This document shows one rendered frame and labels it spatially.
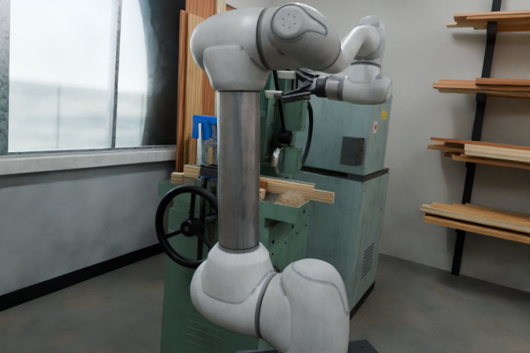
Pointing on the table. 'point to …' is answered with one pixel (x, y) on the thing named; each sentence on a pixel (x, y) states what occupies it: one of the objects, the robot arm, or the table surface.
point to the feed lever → (281, 119)
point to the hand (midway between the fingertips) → (274, 83)
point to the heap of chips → (291, 198)
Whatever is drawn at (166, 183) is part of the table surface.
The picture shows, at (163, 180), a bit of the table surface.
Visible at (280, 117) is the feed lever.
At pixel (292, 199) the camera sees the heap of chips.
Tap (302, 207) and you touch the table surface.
